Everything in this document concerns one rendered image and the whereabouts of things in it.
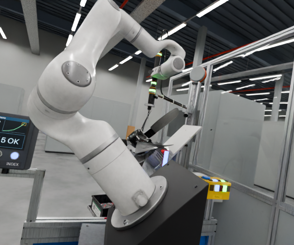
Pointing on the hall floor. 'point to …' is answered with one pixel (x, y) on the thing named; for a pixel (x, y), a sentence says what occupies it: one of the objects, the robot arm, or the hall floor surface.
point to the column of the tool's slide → (191, 124)
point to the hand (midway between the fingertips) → (155, 76)
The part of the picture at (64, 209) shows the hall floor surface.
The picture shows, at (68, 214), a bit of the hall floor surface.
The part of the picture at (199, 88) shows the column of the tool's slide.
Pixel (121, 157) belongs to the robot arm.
